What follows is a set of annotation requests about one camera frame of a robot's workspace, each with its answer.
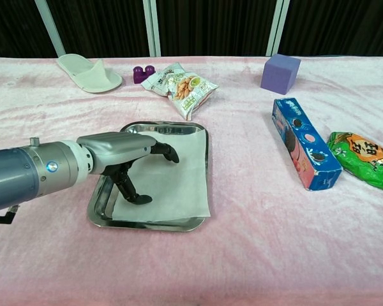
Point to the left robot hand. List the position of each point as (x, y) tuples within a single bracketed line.
[(115, 145)]

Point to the white paper sheet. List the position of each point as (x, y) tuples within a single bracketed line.
[(178, 178)]

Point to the stainless steel tray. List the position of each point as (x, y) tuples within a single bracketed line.
[(100, 199)]

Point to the white slipper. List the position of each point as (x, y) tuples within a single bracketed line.
[(92, 78)]

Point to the purple toy brick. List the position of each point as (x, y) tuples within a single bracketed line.
[(140, 76)]

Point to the white biscuit snack bag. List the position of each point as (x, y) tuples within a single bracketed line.
[(182, 87)]

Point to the black pleated curtain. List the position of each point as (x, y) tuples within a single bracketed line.
[(210, 25)]

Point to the pink plush tablecloth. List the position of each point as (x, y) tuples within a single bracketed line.
[(258, 239)]

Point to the purple foam cube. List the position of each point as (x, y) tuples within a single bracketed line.
[(279, 75)]

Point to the blue cookie box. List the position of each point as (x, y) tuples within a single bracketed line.
[(300, 140)]

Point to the green snack bag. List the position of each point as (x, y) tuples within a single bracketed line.
[(367, 159)]

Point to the white frame post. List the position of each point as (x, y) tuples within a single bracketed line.
[(151, 25), (276, 25), (49, 25)]

